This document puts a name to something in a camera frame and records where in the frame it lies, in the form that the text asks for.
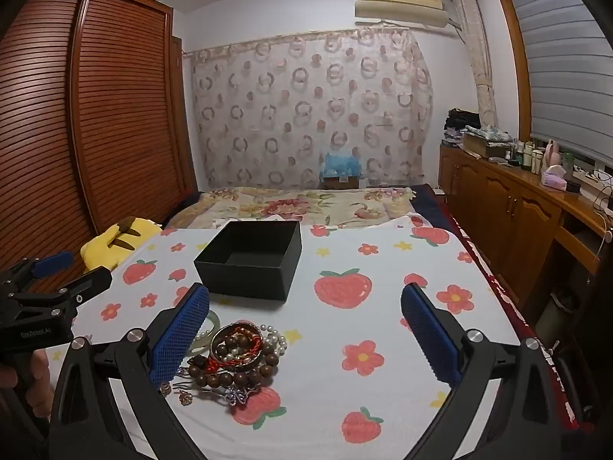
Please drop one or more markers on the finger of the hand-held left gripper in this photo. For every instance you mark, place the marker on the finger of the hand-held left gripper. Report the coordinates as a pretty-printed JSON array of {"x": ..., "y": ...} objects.
[
  {"x": 55, "y": 262},
  {"x": 91, "y": 281}
]

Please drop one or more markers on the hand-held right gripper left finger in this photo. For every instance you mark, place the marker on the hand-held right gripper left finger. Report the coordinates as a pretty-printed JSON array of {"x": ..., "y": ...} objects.
[{"x": 179, "y": 335}]

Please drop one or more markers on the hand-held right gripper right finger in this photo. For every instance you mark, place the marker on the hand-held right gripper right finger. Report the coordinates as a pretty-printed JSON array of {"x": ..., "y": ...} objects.
[{"x": 431, "y": 335}]

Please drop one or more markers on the black box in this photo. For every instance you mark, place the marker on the black box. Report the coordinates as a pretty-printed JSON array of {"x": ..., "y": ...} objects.
[{"x": 249, "y": 278}]

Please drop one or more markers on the person's left hand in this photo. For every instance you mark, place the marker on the person's left hand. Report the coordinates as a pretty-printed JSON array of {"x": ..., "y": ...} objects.
[{"x": 39, "y": 369}]

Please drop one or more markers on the pale green jade bangle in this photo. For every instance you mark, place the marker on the pale green jade bangle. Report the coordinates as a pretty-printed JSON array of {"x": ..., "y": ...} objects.
[{"x": 211, "y": 330}]

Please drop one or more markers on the yellow plush toy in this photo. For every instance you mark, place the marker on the yellow plush toy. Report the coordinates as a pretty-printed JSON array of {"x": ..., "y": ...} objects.
[{"x": 105, "y": 249}]

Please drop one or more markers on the gold bangle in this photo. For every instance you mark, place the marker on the gold bangle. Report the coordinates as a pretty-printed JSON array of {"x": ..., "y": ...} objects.
[{"x": 238, "y": 327}]

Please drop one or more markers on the purple flower hairpin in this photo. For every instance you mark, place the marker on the purple flower hairpin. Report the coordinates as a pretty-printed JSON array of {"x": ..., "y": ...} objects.
[{"x": 237, "y": 395}]

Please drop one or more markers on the white strawberry print sheet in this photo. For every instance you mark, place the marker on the white strawberry print sheet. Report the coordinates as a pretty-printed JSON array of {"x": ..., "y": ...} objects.
[{"x": 335, "y": 345}]

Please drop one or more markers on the trash bin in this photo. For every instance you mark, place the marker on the trash bin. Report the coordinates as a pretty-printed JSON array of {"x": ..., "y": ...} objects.
[{"x": 560, "y": 311}]

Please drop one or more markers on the long wooden cabinet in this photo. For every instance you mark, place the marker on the long wooden cabinet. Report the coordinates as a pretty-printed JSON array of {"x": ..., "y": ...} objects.
[{"x": 498, "y": 201}]

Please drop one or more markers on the floral blanket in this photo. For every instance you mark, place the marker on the floral blanket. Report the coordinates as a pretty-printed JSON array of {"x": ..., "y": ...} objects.
[{"x": 287, "y": 206}]

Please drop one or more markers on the brown slatted wardrobe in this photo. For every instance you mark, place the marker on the brown slatted wardrobe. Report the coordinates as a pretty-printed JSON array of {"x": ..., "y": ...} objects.
[{"x": 119, "y": 105}]

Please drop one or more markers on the dark brown storage box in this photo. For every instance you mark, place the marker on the dark brown storage box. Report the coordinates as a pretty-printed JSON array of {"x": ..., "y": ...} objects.
[{"x": 340, "y": 182}]

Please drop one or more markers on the blue plastic bag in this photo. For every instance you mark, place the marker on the blue plastic bag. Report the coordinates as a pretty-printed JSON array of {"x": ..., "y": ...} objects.
[{"x": 339, "y": 163}]

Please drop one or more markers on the brown cardboard box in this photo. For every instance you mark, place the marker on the brown cardboard box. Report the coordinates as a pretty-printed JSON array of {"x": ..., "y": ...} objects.
[{"x": 481, "y": 146}]

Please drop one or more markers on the pink tissue box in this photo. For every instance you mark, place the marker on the pink tissue box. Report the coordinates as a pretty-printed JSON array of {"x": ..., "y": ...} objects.
[{"x": 554, "y": 178}]

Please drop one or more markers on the row of cosmetic bottles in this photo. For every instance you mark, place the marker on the row of cosmetic bottles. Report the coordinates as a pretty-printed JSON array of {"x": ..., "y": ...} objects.
[{"x": 529, "y": 155}]

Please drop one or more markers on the stack of folded clothes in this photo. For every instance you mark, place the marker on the stack of folded clothes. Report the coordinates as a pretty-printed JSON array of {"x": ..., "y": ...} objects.
[{"x": 459, "y": 127}]

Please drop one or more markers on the patterned folded cloth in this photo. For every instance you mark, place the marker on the patterned folded cloth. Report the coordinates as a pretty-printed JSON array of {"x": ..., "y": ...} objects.
[{"x": 493, "y": 133}]

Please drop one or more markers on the pink bottle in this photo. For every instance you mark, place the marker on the pink bottle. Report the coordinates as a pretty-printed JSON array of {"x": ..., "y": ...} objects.
[{"x": 552, "y": 155}]

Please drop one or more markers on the white power strip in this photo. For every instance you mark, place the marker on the white power strip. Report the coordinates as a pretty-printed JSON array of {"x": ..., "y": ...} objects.
[{"x": 591, "y": 176}]

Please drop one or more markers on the gathered lace curtain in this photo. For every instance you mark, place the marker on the gathered lace curtain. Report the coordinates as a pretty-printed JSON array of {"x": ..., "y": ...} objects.
[{"x": 479, "y": 57}]

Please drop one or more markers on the grey window blind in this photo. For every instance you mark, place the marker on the grey window blind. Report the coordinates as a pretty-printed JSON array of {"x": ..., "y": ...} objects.
[{"x": 560, "y": 57}]

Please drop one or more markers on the beige air conditioner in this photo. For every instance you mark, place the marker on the beige air conditioner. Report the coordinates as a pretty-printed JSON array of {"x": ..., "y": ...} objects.
[{"x": 402, "y": 5}]

